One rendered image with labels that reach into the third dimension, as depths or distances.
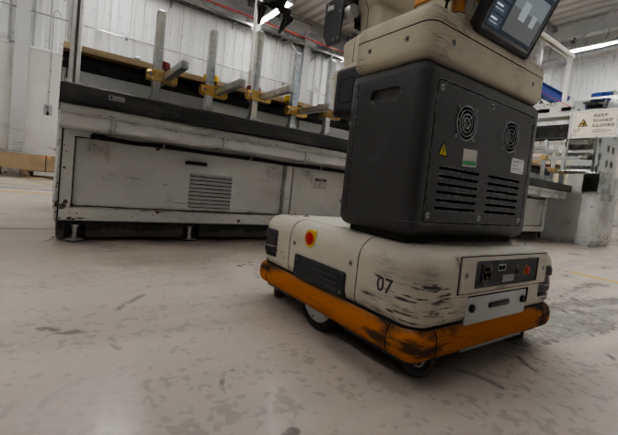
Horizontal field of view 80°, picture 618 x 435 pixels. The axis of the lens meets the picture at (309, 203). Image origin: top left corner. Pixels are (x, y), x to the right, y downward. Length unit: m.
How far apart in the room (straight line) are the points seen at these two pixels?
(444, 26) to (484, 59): 0.17
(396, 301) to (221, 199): 1.60
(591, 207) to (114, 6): 9.12
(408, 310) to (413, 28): 0.61
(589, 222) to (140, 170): 4.81
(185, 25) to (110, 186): 8.01
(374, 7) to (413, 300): 0.96
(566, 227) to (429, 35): 4.86
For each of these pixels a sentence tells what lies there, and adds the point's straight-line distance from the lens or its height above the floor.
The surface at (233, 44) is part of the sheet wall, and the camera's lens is 10.23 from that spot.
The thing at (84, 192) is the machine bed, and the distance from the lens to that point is 2.09.
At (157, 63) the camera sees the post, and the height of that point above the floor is 0.86.
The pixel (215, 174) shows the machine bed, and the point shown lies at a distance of 2.22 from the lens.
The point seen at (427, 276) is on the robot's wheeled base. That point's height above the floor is 0.23.
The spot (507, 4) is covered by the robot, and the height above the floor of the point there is 0.85.
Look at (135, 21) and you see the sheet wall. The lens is 9.62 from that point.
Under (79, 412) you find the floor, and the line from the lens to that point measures 0.75.
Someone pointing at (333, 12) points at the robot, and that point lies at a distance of 1.45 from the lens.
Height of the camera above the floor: 0.39
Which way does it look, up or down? 3 degrees down
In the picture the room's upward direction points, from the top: 6 degrees clockwise
